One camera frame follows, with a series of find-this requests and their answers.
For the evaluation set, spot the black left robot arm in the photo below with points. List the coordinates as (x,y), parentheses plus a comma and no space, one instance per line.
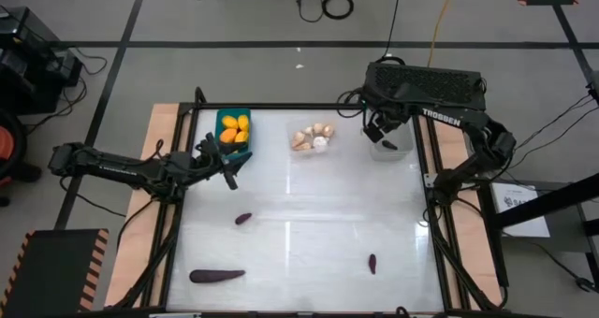
(117,166)

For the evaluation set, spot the long purple eggplant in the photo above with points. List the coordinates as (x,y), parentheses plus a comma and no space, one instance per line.
(215,276)

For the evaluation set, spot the teal plastic basket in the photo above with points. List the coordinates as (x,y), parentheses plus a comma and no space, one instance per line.
(217,121)

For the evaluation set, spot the white printed paper sheet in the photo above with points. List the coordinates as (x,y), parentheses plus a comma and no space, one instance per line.
(529,229)

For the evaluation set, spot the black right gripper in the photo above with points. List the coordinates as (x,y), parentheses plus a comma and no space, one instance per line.
(381,124)

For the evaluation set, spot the white garlic bulb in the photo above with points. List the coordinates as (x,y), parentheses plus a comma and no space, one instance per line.
(320,142)

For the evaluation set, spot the black computer case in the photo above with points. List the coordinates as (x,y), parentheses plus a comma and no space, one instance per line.
(449,79)

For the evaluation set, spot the wooden side board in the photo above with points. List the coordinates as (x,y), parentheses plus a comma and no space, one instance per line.
(159,121)
(479,262)

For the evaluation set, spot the black stand beam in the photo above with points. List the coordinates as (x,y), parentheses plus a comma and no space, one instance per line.
(552,201)

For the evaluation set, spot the clear plastic bin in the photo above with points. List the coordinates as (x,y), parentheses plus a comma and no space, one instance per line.
(327,149)
(404,142)

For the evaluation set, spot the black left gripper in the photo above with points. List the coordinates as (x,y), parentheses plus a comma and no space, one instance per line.
(217,156)

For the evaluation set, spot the black plug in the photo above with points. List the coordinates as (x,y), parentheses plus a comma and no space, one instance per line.
(585,285)

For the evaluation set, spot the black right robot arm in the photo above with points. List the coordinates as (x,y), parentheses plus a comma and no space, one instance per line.
(444,117)

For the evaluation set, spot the black equipment box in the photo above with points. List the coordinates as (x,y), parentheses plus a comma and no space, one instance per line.
(28,51)

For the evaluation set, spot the small purple eggplant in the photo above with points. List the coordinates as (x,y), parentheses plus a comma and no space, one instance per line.
(389,145)
(243,219)
(372,264)

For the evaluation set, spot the orange black round device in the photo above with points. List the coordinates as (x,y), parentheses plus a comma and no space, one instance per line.
(4,145)

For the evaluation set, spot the black aluminium table frame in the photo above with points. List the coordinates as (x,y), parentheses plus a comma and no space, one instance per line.
(304,106)

